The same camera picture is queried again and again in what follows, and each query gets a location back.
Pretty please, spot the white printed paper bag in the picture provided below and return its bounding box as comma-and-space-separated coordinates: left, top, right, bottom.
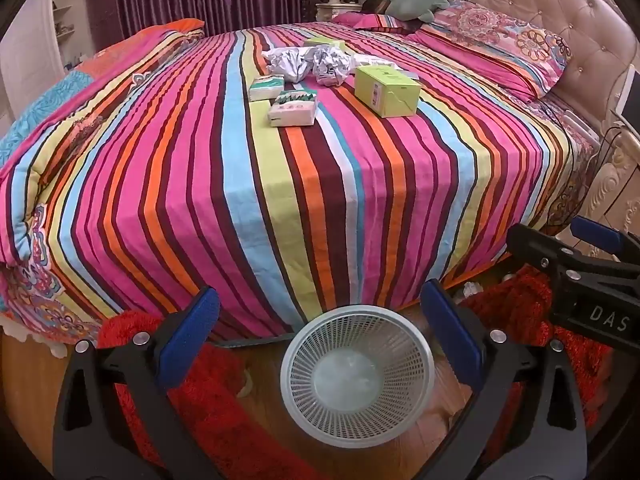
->
312, 44, 352, 87

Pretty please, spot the pink striped pillow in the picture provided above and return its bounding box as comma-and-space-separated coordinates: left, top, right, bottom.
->
332, 11, 426, 36

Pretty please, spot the white wall cabinet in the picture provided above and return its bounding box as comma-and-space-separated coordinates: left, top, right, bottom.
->
0, 0, 97, 108

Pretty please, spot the white paper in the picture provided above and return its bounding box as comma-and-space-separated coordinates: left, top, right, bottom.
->
262, 45, 317, 82

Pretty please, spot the red shaggy rug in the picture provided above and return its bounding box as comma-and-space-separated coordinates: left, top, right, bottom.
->
97, 265, 615, 480

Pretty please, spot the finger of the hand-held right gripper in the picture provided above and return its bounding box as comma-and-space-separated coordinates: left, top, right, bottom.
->
506, 223, 640, 292
571, 216, 640, 262

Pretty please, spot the white mesh plastic basket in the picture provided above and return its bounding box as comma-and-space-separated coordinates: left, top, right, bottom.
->
280, 305, 435, 435

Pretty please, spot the striped colourful bed sheet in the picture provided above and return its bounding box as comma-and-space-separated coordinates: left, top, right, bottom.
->
0, 22, 603, 347

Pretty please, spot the black cable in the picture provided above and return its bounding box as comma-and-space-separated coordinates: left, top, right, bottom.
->
540, 100, 632, 171

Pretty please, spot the beige tufted headboard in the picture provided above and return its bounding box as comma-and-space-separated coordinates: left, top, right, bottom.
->
372, 0, 640, 128

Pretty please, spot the white ornate nightstand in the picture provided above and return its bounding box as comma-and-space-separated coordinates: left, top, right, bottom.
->
315, 2, 364, 24

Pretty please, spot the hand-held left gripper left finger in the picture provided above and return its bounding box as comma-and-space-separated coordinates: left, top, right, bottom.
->
52, 286, 226, 480

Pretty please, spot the large green cardboard box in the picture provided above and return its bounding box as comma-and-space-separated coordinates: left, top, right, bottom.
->
353, 63, 422, 119

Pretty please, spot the floral patterned pillow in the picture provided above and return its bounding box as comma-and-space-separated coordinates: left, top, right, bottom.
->
414, 0, 573, 105

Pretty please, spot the small green cardboard box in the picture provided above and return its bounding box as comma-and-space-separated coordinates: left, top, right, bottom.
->
303, 37, 347, 54

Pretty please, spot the white laptop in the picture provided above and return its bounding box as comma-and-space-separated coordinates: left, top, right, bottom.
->
611, 64, 640, 137

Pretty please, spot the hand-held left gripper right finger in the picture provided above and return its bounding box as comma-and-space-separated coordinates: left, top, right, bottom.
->
420, 280, 588, 480

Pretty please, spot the cream carved bedside cabinet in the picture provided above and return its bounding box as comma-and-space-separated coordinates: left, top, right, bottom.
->
586, 129, 640, 242

